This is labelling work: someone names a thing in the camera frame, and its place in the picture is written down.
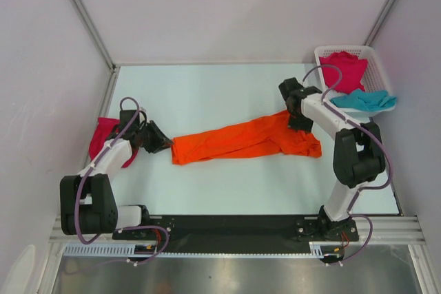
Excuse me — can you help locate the orange t shirt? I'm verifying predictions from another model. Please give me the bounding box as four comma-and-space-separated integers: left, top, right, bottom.
172, 111, 322, 165

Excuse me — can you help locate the white plastic basket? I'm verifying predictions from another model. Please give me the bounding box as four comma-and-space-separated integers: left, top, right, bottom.
314, 45, 395, 118

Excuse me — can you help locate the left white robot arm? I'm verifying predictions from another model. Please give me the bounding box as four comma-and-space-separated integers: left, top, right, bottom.
60, 110, 173, 239

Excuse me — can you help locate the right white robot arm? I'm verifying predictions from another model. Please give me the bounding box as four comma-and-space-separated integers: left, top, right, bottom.
278, 78, 386, 240

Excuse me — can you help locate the folded crimson t shirt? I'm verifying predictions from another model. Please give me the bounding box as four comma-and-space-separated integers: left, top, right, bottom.
88, 117, 120, 160

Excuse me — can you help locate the crimson t shirt in basket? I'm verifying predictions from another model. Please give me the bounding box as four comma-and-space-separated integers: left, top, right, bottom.
319, 51, 368, 94

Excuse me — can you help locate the teal t shirt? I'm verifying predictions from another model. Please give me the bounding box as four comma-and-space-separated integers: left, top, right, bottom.
330, 89, 397, 112

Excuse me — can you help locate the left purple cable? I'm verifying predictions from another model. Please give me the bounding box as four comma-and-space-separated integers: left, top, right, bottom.
75, 97, 170, 268

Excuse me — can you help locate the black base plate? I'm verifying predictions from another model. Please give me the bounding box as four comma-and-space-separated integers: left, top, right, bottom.
112, 214, 360, 254

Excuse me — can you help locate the aluminium frame rail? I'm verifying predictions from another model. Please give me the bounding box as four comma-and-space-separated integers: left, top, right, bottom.
50, 216, 424, 260

